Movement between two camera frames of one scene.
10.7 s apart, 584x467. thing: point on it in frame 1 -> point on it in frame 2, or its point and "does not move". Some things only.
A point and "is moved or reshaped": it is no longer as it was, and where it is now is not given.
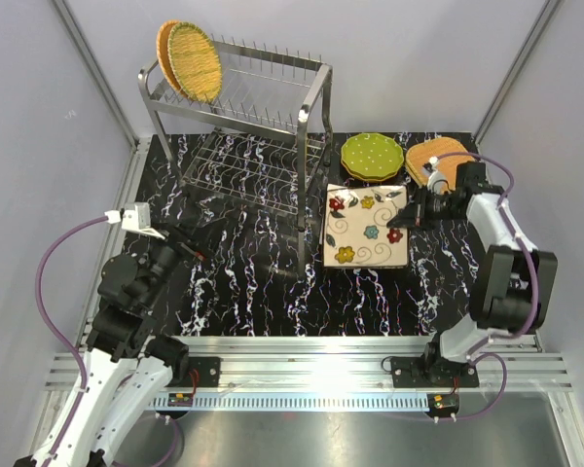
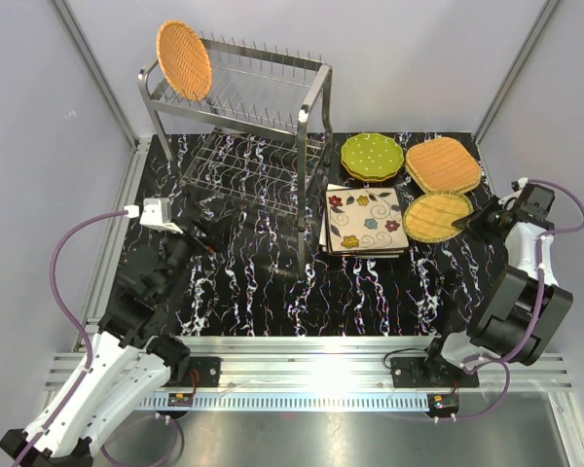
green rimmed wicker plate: x=196 y=60 is moved or reshaped
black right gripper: x=407 y=217 -> x=474 y=221
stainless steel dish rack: x=262 y=142 does not move
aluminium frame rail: x=322 y=374 does not move
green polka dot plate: x=372 y=154 does not move
